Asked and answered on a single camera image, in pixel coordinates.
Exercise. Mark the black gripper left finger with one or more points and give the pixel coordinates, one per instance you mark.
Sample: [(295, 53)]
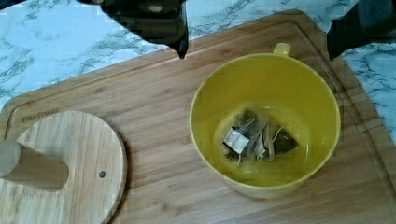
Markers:
[(162, 22)]

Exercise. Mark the yellow plastic mug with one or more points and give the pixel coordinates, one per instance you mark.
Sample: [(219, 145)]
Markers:
[(293, 93)]

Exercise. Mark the pyramid tea bag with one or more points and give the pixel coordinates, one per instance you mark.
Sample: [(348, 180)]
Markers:
[(257, 136)]

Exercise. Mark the bamboo cutting board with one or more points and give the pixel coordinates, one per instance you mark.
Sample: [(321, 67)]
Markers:
[(147, 101)]

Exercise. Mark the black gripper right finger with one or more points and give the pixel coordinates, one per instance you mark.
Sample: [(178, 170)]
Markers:
[(369, 21)]

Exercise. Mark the round wooden lid with knob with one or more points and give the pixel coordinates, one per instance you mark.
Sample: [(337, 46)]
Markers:
[(68, 168)]

